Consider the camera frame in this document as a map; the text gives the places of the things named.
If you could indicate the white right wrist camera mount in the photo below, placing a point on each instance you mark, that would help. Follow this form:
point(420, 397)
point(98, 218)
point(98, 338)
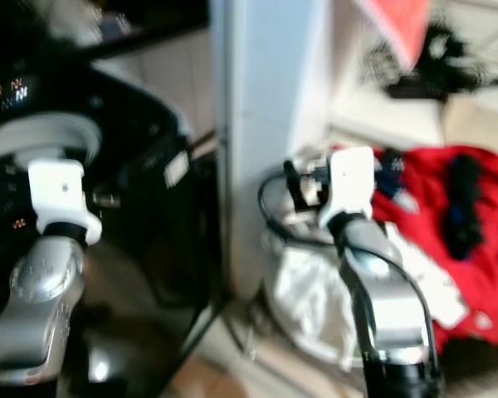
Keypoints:
point(349, 182)

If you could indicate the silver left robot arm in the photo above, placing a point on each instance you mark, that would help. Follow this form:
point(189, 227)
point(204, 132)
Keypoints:
point(33, 290)

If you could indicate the white door frame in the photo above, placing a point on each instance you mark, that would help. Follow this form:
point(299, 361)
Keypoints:
point(270, 91)

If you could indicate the grey washer door seal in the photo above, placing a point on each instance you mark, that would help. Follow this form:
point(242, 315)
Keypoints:
point(50, 128)

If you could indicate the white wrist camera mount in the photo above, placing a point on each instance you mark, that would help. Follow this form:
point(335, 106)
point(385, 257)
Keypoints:
point(349, 182)
point(62, 191)

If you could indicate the pink cloth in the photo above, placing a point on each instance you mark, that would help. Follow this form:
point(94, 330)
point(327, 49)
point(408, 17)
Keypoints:
point(398, 25)

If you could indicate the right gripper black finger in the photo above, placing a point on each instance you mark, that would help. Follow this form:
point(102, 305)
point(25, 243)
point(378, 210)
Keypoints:
point(292, 184)

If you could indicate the red garment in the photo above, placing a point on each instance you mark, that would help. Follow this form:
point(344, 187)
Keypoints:
point(490, 249)

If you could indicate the black garment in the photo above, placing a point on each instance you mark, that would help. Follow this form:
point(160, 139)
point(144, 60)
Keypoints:
point(463, 207)

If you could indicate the silver laundry basket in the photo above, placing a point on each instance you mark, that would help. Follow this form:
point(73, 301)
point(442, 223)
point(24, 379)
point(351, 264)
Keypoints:
point(290, 332)

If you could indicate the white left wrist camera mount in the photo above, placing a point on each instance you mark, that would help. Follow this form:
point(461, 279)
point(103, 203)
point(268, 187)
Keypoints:
point(62, 191)

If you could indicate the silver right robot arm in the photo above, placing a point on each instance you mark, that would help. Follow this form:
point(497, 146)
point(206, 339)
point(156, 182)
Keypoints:
point(390, 311)

